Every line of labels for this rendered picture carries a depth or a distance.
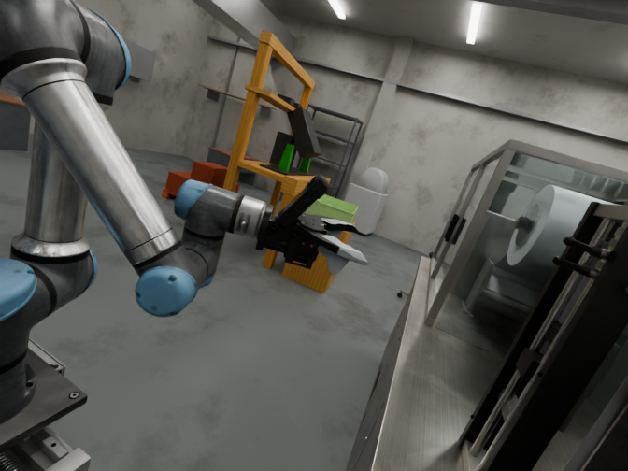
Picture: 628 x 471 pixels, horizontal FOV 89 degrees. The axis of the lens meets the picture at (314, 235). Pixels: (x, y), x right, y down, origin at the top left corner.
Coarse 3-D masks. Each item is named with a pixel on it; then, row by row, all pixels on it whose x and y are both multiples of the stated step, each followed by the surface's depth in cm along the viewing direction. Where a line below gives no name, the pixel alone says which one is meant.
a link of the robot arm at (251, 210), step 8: (248, 200) 58; (256, 200) 59; (240, 208) 57; (248, 208) 57; (256, 208) 58; (264, 208) 59; (240, 216) 57; (248, 216) 57; (256, 216) 57; (240, 224) 57; (248, 224) 57; (256, 224) 57; (240, 232) 58; (248, 232) 58; (256, 232) 59
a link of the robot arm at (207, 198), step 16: (192, 192) 56; (208, 192) 57; (224, 192) 58; (176, 208) 57; (192, 208) 56; (208, 208) 56; (224, 208) 56; (192, 224) 57; (208, 224) 57; (224, 224) 57
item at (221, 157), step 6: (210, 150) 724; (216, 150) 716; (222, 150) 740; (228, 150) 786; (210, 156) 726; (216, 156) 720; (222, 156) 714; (228, 156) 708; (246, 156) 797; (210, 162) 728; (216, 162) 722; (222, 162) 716; (228, 162) 710; (240, 174) 841; (246, 174) 834; (252, 174) 827; (240, 180) 843; (246, 180) 837; (252, 180) 829
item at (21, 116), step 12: (0, 96) 448; (0, 108) 433; (12, 108) 444; (24, 108) 456; (0, 120) 437; (12, 120) 449; (24, 120) 461; (0, 132) 442; (12, 132) 454; (24, 132) 466; (0, 144) 447; (12, 144) 459; (24, 144) 472
